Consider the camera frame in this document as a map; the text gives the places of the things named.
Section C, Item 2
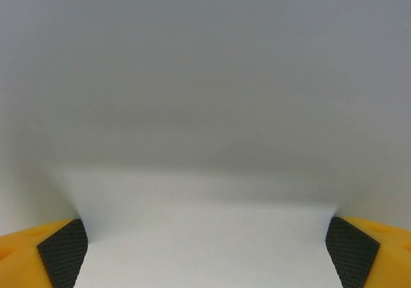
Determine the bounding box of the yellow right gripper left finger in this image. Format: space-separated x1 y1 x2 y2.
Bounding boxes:
0 218 89 288

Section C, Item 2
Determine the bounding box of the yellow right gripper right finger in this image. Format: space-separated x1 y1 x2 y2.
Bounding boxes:
325 216 411 288

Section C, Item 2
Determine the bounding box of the light blue paper sheet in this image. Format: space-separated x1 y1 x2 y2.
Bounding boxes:
0 0 411 288

